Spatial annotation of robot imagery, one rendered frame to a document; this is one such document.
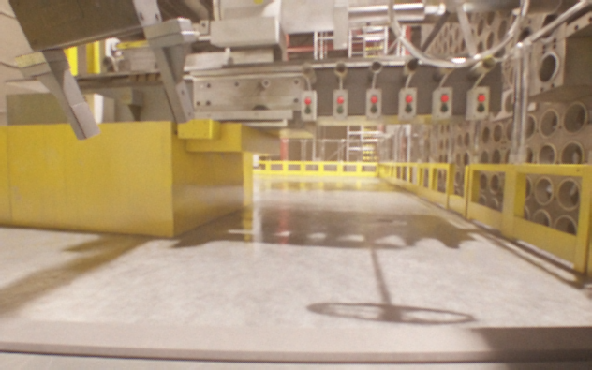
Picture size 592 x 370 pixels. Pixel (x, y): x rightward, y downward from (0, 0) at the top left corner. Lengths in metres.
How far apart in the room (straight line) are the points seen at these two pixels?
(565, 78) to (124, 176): 2.64
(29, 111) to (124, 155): 1.29
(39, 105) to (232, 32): 1.58
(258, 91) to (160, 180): 0.75
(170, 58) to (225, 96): 1.52
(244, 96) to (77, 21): 1.50
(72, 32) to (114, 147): 1.41
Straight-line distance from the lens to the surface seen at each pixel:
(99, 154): 1.84
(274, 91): 1.78
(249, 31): 1.88
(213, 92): 1.91
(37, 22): 0.41
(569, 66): 2.49
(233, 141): 1.55
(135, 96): 2.15
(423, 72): 1.78
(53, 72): 0.43
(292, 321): 0.77
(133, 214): 1.73
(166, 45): 0.35
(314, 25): 2.03
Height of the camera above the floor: 0.39
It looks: 5 degrees down
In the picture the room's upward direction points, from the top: 1 degrees clockwise
